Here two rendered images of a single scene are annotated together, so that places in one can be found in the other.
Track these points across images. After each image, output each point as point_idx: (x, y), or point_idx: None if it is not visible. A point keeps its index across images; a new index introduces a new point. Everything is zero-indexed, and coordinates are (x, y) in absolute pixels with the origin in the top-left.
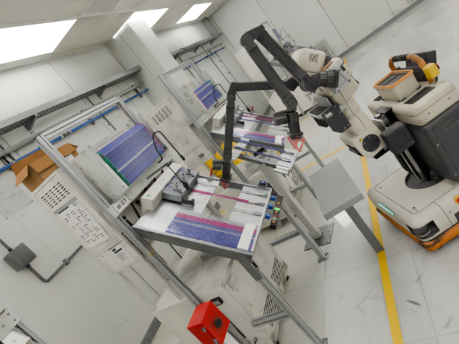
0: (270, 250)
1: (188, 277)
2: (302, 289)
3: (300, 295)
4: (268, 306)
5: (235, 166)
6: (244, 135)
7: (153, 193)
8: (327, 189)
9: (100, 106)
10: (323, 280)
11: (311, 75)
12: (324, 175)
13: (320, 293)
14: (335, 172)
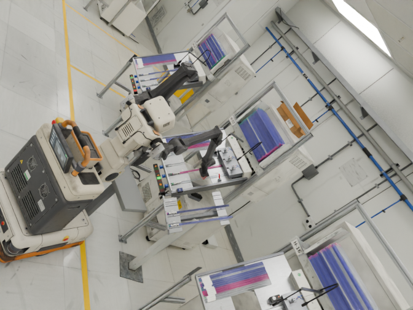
0: (163, 223)
1: (201, 182)
2: (131, 220)
3: (132, 216)
4: (148, 190)
5: None
6: (247, 269)
7: (231, 140)
8: (125, 174)
9: (298, 117)
10: (118, 218)
11: (147, 98)
12: (132, 194)
13: (118, 209)
14: (123, 188)
